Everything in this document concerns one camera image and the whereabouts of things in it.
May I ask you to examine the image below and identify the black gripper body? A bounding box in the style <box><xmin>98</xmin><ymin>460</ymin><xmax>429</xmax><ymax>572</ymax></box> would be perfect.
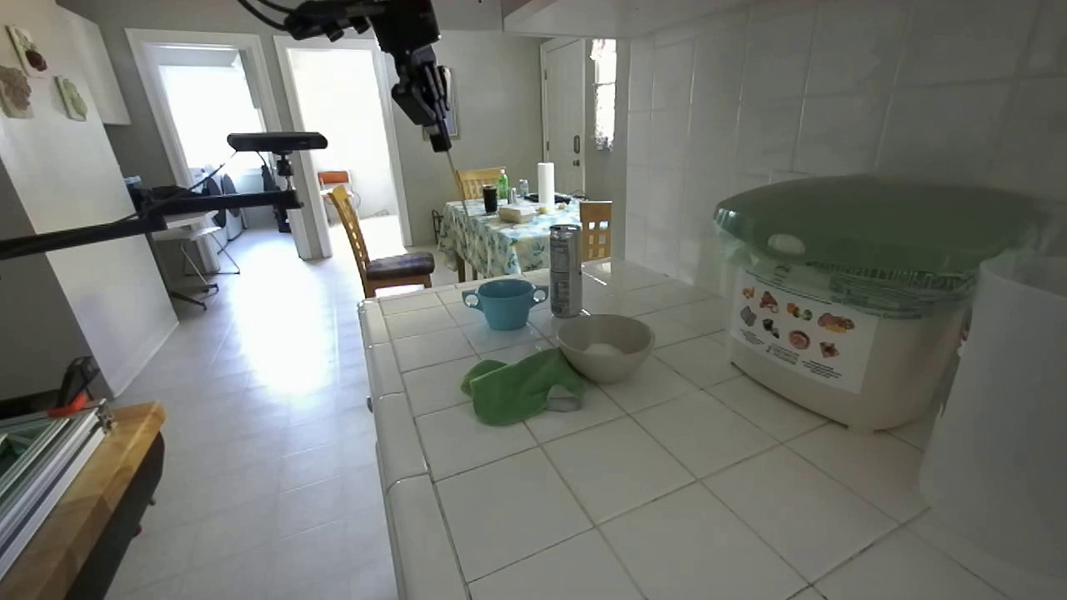
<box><xmin>372</xmin><ymin>0</ymin><xmax>445</xmax><ymax>122</ymax></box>

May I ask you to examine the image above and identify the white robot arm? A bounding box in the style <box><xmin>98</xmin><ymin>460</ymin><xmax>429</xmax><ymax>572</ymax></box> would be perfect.
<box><xmin>235</xmin><ymin>0</ymin><xmax>453</xmax><ymax>154</ymax></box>

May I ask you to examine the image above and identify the white bowl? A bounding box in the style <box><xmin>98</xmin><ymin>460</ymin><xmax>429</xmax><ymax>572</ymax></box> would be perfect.
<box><xmin>557</xmin><ymin>314</ymin><xmax>652</xmax><ymax>384</ymax></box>

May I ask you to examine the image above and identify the white paper towel roll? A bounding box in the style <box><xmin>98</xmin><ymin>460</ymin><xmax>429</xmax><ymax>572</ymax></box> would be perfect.
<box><xmin>535</xmin><ymin>164</ymin><xmax>557</xmax><ymax>207</ymax></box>

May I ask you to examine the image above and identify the dining table with tablecloth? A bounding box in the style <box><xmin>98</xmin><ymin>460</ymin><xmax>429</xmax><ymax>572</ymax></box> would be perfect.
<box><xmin>435</xmin><ymin>201</ymin><xmax>580</xmax><ymax>280</ymax></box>

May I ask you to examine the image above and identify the wooden dining chair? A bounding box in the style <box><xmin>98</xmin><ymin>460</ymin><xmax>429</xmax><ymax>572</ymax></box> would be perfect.
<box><xmin>323</xmin><ymin>183</ymin><xmax>435</xmax><ymax>301</ymax></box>

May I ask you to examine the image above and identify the silver metal can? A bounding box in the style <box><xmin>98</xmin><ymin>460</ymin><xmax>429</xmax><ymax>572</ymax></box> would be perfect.
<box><xmin>550</xmin><ymin>224</ymin><xmax>584</xmax><ymax>318</ymax></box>

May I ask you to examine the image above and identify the blue ceramic cup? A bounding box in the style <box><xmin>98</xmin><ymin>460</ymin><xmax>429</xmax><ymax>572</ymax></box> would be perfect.
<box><xmin>464</xmin><ymin>280</ymin><xmax>546</xmax><ymax>330</ymax></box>

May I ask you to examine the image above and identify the green cloth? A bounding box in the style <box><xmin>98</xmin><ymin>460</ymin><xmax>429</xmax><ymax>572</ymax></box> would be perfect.
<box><xmin>461</xmin><ymin>351</ymin><xmax>584</xmax><ymax>427</ymax></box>

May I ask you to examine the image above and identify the white appliance with green lid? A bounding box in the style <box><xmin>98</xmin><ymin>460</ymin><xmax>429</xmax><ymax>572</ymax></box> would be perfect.
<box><xmin>714</xmin><ymin>176</ymin><xmax>1054</xmax><ymax>431</ymax></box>

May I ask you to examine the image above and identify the white cylindrical container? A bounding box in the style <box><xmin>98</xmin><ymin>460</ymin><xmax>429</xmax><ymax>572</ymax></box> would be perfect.
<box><xmin>920</xmin><ymin>256</ymin><xmax>1067</xmax><ymax>581</ymax></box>

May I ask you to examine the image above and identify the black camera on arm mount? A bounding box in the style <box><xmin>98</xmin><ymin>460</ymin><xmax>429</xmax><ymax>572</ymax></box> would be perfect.
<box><xmin>0</xmin><ymin>130</ymin><xmax>325</xmax><ymax>258</ymax></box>

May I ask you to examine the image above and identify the wooden table with rail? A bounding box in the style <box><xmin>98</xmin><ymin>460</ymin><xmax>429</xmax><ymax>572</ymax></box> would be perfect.
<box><xmin>0</xmin><ymin>355</ymin><xmax>164</xmax><ymax>600</ymax></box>

